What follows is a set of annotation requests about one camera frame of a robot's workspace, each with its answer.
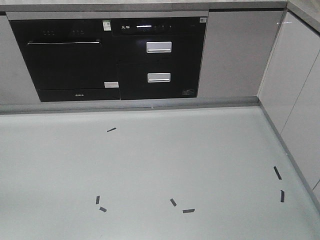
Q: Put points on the black built-in dishwasher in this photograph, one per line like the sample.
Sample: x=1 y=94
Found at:
x=68 y=59

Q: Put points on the black tape strip lower left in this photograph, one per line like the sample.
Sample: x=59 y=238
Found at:
x=103 y=209

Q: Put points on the silver drawer handle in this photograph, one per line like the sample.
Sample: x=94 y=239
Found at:
x=159 y=77
x=153 y=47

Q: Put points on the black tape strip right upper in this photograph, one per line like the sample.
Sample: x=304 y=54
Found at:
x=277 y=173

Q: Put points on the black disinfection cabinet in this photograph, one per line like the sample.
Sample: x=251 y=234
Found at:
x=133 y=63

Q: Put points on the grey cabinet door panel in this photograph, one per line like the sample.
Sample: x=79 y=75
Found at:
x=236 y=50

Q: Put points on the white side cabinet panel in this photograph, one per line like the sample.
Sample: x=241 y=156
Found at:
x=290 y=96

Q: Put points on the black tape strip right lower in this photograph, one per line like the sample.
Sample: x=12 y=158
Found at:
x=282 y=196

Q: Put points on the green energy label sticker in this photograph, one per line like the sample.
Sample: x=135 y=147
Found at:
x=106 y=25

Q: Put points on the lower silver drawer handle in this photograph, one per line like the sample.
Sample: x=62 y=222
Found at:
x=159 y=77

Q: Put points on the upper silver drawer handle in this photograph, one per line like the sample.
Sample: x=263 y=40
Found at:
x=153 y=47

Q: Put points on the black tape strip lower centre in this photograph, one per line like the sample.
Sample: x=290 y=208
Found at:
x=188 y=210

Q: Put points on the white QR code sticker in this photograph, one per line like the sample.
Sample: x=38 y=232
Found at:
x=203 y=20

